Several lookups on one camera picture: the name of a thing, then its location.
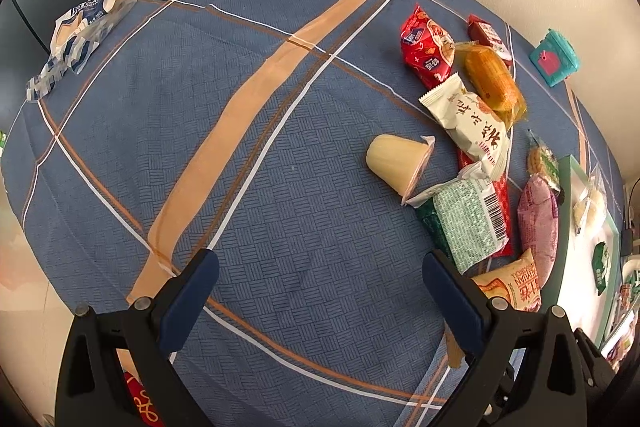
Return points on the blue plaid tablecloth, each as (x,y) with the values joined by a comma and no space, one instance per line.
(300,207)

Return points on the red gold patterned item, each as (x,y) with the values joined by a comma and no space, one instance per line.
(137,399)

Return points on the colourful stationery pile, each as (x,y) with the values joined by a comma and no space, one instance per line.
(625,302)

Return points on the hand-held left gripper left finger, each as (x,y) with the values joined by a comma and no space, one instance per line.
(185,302)

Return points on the small red snack packet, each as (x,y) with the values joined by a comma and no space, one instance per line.
(487,34)

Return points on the orange yellow snack packet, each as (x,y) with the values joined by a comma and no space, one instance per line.
(515,282)

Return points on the orange cake clear packet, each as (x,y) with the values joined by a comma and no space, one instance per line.
(492,79)

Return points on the large red snack packet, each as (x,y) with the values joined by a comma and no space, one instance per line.
(425,47)

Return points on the purple snack packet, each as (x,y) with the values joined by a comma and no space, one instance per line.
(537,227)

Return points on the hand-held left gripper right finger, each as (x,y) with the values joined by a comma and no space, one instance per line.
(450,292)

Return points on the white box green rim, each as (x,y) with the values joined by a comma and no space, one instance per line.
(585,267)

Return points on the dark green white packet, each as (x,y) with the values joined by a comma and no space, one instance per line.
(600,267)

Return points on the teal toy chest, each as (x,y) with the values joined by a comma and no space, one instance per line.
(552,59)

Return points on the long red patterned packet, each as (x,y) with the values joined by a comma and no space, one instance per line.
(502,227)

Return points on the clear packet white pastry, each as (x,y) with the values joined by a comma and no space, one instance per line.
(590,207)

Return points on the green white snack packet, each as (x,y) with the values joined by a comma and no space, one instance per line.
(460,217)

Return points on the cream snack packet red print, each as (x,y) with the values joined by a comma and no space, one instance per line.
(472,122)

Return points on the clear green cracker packet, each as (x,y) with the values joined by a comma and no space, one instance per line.
(542,159)

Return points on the yellow jelly cup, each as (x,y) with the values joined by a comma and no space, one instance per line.
(395,159)

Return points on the blue white plastic packet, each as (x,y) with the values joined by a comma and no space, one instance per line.
(82,27)

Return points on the black power adapter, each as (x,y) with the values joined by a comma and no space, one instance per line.
(627,241)

